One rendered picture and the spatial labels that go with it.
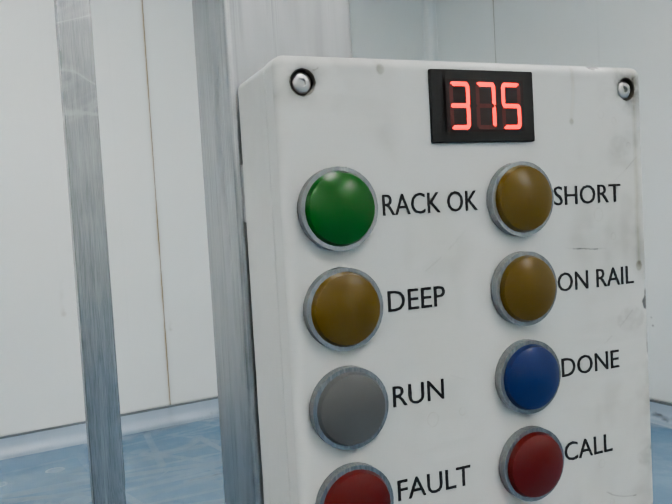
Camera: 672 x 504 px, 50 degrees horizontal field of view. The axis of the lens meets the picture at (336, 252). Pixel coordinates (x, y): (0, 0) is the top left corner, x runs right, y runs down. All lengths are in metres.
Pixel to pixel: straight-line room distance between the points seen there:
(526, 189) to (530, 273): 0.03
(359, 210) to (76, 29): 1.22
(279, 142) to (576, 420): 0.17
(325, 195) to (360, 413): 0.08
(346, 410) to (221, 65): 0.16
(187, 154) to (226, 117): 3.81
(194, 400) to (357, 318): 3.96
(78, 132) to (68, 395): 2.73
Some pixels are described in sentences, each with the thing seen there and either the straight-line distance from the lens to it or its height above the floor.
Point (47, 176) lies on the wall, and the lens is 3.94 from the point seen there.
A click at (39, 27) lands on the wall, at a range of 4.06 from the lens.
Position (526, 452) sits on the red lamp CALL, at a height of 1.00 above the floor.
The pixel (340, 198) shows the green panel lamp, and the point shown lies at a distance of 0.25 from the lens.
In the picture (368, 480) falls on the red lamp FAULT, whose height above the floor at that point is 1.00.
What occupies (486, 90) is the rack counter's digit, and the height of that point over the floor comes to 1.14.
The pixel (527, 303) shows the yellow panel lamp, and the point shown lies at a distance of 0.30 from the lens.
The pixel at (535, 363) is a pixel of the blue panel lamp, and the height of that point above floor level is 1.04.
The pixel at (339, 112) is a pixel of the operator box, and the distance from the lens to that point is 0.26.
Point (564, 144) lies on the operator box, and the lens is 0.32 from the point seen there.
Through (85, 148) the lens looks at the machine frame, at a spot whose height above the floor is 1.25.
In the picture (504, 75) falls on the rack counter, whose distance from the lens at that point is 0.30.
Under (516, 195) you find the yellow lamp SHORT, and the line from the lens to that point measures 0.29.
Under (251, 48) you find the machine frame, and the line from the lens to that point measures 0.32.
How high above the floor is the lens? 1.10
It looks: 3 degrees down
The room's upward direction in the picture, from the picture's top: 3 degrees counter-clockwise
